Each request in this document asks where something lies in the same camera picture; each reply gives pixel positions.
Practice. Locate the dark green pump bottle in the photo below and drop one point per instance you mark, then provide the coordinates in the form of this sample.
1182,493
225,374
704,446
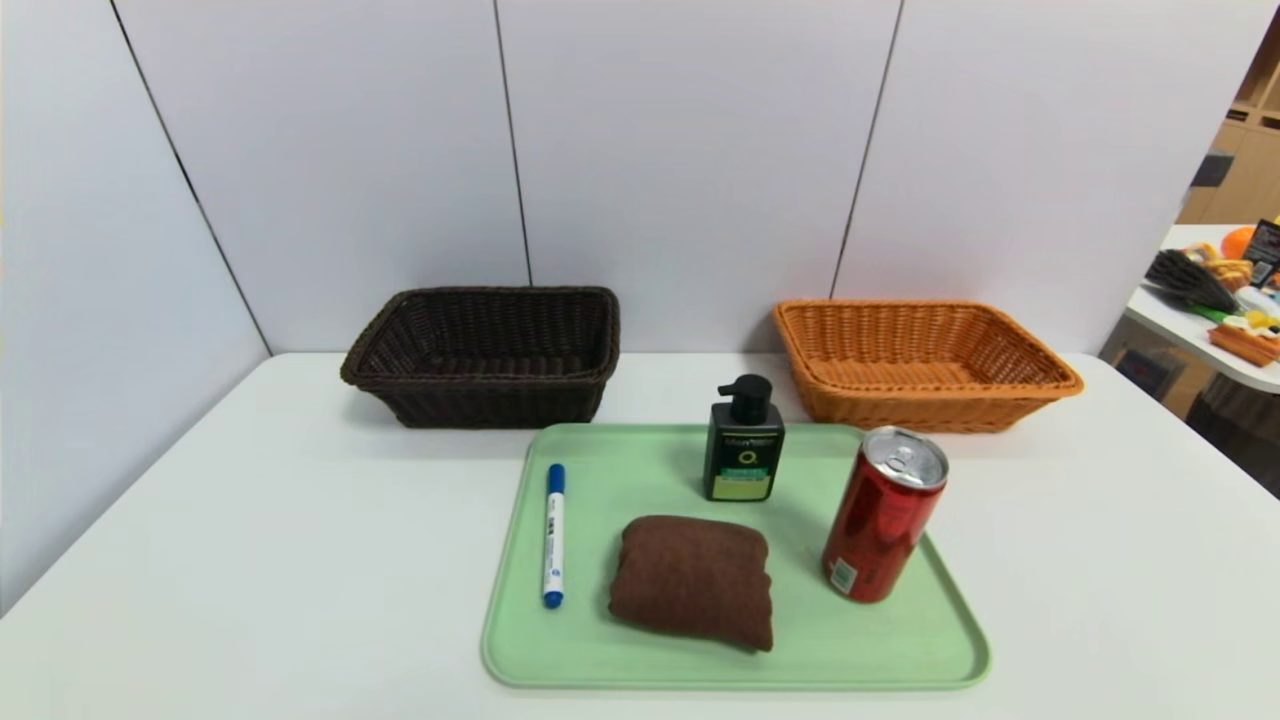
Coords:
743,450

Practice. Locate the brown towel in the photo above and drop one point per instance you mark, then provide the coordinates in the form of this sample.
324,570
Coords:
690,580

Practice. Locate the red soda can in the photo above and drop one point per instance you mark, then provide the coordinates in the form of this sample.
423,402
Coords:
880,520

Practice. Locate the dark brown wicker basket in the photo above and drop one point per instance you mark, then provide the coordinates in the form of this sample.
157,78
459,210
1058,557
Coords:
480,395

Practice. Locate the orange wicker basket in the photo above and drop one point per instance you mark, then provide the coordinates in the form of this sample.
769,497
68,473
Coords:
920,405

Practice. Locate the yellow toy food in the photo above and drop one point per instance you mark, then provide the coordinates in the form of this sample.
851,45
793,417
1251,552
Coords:
1230,270

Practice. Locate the blue and white marker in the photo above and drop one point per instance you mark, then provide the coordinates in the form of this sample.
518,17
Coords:
553,540

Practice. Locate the light green plastic tray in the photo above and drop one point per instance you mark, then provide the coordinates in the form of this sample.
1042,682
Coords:
880,640

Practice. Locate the dark storage box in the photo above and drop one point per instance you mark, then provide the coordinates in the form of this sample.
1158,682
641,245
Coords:
1143,368

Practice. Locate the white round side table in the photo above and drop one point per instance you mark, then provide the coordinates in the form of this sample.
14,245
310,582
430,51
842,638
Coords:
1170,320

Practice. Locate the black woven mat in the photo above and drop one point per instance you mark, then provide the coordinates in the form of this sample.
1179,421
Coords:
1190,278

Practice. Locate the dark chair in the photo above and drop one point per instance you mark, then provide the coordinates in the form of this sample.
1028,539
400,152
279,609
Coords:
1240,430

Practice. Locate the brown toy waffle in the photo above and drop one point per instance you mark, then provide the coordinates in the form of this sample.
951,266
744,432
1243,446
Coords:
1245,342

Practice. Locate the orange fruit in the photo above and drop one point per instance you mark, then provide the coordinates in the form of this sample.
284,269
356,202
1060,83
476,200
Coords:
1238,243

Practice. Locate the black snack package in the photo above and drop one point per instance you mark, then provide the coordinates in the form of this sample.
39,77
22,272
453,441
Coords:
1265,250

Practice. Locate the wooden shelf unit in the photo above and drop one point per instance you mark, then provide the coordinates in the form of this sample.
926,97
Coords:
1250,180

